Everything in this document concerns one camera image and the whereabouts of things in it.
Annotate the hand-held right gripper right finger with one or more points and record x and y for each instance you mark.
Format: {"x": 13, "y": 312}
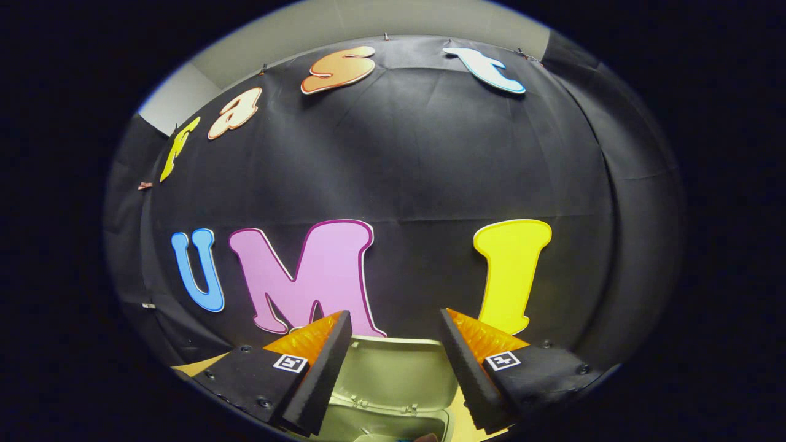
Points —
{"x": 463, "y": 374}

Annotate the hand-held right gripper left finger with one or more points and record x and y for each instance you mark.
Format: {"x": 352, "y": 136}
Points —
{"x": 325, "y": 374}

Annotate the green desktop garbage bin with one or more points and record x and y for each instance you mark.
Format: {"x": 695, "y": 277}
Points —
{"x": 393, "y": 374}

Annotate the wooden desktop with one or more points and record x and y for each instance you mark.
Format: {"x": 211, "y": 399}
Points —
{"x": 196, "y": 367}

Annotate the black backdrop cloth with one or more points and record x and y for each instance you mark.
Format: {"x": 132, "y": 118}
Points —
{"x": 430, "y": 153}

